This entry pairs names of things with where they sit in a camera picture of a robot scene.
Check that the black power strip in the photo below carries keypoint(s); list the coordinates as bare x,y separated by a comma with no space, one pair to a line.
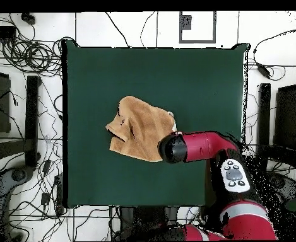
59,194

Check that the grey caster leg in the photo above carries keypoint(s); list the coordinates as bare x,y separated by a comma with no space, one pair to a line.
284,184
1,186

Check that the dark green table cloth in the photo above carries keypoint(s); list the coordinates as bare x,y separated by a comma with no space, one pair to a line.
99,75

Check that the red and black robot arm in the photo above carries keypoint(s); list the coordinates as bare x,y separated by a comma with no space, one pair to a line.
200,146

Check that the small black floor object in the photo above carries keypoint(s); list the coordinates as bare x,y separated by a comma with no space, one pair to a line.
28,19

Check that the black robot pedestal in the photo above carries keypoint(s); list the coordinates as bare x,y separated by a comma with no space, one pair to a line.
147,221

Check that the grey square floor frame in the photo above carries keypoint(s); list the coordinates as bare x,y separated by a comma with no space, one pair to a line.
197,41

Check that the black power adapter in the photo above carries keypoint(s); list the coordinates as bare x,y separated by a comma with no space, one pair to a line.
263,70

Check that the tan terry towel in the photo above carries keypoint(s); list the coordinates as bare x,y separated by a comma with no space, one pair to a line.
142,126

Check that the black flat box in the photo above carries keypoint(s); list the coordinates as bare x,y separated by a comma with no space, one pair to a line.
1,32

